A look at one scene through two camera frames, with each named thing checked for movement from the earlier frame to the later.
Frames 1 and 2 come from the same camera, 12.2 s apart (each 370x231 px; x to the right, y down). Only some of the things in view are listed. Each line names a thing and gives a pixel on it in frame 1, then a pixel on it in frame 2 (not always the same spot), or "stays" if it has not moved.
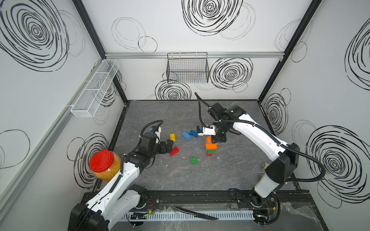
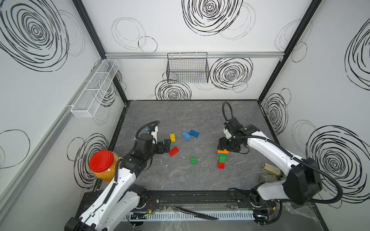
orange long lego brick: [211, 147] → [223, 151]
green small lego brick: [193, 160] stays
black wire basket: [188, 67] stays
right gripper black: [220, 139] → [221, 145]
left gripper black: [169, 147] stays
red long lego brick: [175, 151] stays
